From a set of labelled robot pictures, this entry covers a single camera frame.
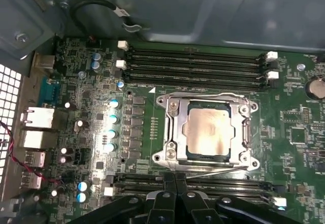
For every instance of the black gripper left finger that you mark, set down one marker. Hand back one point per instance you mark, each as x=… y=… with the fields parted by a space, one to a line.
x=170 y=203

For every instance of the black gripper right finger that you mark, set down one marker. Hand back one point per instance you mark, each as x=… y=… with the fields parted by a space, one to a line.
x=181 y=203

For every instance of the silver CPU plate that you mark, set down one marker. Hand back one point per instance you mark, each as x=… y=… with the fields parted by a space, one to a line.
x=208 y=130

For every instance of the black RAM slot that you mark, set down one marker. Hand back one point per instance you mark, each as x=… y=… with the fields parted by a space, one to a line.
x=215 y=82
x=228 y=191
x=215 y=63
x=228 y=182
x=215 y=72
x=215 y=54
x=264 y=200

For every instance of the CPU socket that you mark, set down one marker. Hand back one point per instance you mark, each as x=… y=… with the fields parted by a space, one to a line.
x=254 y=161

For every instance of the green motherboard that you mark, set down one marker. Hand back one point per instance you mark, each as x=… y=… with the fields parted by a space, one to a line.
x=279 y=137

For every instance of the silver coin battery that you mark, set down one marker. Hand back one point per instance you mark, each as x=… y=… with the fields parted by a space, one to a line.
x=316 y=88

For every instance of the black open PC case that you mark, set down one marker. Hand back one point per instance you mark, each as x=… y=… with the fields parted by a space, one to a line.
x=177 y=5

